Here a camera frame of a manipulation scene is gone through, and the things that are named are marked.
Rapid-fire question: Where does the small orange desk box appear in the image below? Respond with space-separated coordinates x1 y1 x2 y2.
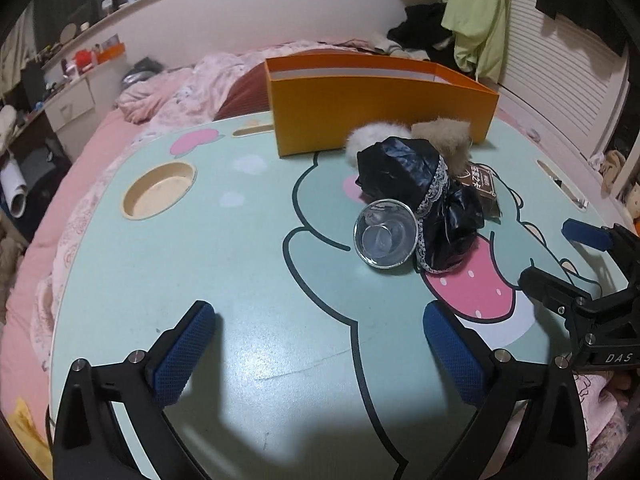
96 42 126 65

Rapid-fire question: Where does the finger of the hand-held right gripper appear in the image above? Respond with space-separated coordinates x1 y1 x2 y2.
561 218 640 286
518 265 594 317

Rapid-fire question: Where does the black plastic bag with lace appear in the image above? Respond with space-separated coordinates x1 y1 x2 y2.
355 135 486 276

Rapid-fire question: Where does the white desk with drawers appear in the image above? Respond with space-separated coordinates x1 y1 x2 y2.
30 67 98 133

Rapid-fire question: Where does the white plush toy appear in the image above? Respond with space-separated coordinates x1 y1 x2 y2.
0 105 21 148

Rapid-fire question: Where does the person's pink pajama leg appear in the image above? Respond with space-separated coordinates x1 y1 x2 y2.
570 372 632 466

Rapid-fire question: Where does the black desk monitor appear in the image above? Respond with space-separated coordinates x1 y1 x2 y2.
19 60 48 106

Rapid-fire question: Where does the black clothes pile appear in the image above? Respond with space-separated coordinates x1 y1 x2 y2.
386 2 458 63

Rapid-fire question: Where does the white louvered door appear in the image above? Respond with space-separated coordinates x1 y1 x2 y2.
495 0 636 181

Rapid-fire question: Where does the pink printed blanket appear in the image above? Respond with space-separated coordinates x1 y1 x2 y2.
115 37 391 126

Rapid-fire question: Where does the white paper roll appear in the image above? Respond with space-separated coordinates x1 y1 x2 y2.
0 157 31 218

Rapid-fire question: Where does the dark brown snack packet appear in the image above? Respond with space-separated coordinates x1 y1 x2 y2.
460 161 502 220

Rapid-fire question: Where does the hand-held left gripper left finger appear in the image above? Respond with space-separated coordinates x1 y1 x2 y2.
52 300 217 480

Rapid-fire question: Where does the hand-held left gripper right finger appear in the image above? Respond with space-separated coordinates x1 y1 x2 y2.
423 302 589 480

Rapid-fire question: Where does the orange cardboard box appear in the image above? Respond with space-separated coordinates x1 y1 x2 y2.
264 53 501 159

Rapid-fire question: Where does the black hanging garment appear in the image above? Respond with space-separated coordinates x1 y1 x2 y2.
536 0 630 56

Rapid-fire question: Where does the light green cloth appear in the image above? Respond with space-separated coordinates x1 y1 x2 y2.
441 0 513 83

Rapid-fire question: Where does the yellow cloth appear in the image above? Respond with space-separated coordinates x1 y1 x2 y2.
7 396 53 478

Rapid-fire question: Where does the beige fluffy pom-pom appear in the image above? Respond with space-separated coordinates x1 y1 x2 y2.
411 116 473 171

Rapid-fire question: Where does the white fluffy pom-pom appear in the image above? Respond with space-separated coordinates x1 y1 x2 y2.
346 124 412 165

